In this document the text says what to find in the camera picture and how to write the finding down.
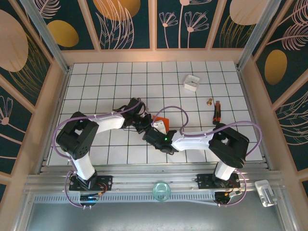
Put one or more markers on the aluminium table edge rail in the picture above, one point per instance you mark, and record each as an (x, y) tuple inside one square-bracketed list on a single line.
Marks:
[(144, 175)]

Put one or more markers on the aluminium frame post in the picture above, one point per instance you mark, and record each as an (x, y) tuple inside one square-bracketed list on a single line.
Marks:
[(45, 31), (258, 31)]

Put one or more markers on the small brass bolt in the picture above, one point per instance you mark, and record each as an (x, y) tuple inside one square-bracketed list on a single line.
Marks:
[(209, 102)]

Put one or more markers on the white square open container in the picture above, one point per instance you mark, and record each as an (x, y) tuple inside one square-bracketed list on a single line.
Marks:
[(191, 88)]

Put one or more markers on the white plastic clip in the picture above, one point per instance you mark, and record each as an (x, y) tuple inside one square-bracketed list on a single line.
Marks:
[(267, 192)]

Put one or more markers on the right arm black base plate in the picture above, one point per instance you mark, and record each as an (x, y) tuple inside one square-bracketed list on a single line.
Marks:
[(204, 181)]

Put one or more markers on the aluminium side rail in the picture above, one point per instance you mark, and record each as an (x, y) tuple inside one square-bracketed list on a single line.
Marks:
[(253, 106), (54, 120)]

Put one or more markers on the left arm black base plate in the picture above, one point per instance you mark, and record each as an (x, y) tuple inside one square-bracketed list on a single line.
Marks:
[(107, 183)]

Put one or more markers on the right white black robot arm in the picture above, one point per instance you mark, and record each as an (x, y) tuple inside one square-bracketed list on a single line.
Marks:
[(228, 144)]

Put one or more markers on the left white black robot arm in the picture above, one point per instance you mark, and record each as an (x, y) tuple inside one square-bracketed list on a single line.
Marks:
[(74, 142)]

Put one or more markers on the clear green glass cup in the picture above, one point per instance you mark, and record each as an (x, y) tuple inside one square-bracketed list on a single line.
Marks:
[(161, 192)]

